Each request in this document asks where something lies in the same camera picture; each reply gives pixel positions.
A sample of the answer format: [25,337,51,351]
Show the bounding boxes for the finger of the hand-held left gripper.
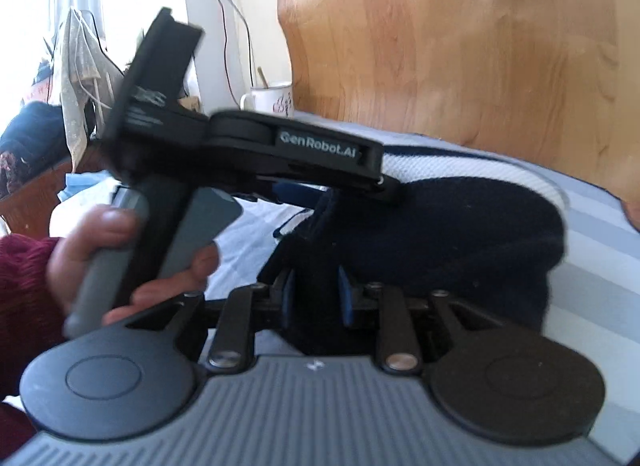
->
[272,184,331,209]
[252,172,402,207]

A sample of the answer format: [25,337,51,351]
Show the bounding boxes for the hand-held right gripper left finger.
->
[125,268,296,374]

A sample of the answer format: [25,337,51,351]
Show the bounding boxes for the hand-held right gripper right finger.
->
[337,266,483,374]

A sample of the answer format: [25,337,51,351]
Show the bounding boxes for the navy and white knit garment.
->
[255,141,572,354]

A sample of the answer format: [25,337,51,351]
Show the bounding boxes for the dark clothes pile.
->
[0,58,68,197]

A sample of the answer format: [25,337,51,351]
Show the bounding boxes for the person's left hand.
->
[46,205,222,327]

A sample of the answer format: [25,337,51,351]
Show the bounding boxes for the light blue cloth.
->
[59,171,117,203]

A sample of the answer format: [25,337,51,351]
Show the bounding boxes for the white enamel mug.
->
[239,82,295,119]

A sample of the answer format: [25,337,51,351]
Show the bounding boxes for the beige hanging cloth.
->
[52,8,127,173]

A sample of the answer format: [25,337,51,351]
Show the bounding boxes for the brown wooden cabinet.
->
[0,146,107,237]

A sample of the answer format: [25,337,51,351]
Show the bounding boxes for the wooden headboard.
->
[272,0,640,235]

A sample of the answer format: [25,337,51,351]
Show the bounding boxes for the grey striped bed sheet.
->
[47,113,640,463]

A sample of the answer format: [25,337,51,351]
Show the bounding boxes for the person's maroon sweater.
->
[0,402,37,453]

